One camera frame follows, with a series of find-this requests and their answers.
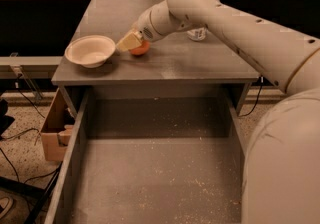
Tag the white paper bowl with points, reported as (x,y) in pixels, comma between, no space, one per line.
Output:
(90,51)

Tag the brown cardboard box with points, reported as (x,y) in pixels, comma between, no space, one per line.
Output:
(56,129)

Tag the orange fruit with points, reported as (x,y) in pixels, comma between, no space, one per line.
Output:
(141,50)

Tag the clear plastic water bottle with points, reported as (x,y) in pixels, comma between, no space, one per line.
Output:
(198,34)

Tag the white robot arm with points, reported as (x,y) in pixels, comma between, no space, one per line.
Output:
(281,171)

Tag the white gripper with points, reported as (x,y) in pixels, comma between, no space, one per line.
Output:
(144,28)

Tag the grey open top drawer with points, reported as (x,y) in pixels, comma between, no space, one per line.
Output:
(152,161)

